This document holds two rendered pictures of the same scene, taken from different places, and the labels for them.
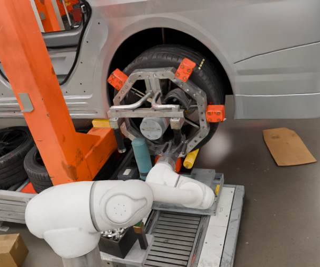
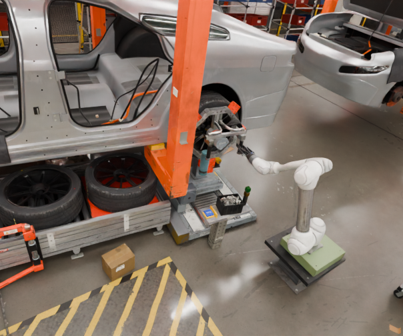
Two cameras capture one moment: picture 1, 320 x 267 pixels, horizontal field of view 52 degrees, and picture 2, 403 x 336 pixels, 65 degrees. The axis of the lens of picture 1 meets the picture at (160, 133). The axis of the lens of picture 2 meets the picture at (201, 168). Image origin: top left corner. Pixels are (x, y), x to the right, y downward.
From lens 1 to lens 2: 2.37 m
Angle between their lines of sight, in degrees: 48
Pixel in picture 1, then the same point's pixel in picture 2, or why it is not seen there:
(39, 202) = (309, 171)
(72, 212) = (319, 170)
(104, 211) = (328, 167)
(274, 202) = (234, 174)
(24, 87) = (187, 127)
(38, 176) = (129, 195)
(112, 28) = not seen: hidden behind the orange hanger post
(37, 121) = (183, 149)
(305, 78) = (271, 107)
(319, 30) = (281, 87)
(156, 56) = (216, 100)
